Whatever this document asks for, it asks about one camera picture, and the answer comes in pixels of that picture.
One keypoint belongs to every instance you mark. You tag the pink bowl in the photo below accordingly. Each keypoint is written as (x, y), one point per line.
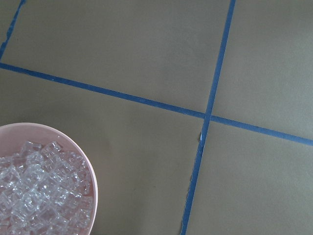
(13, 136)

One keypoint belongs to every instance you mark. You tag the clear ice cubes pile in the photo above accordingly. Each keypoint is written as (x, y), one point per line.
(45, 190)

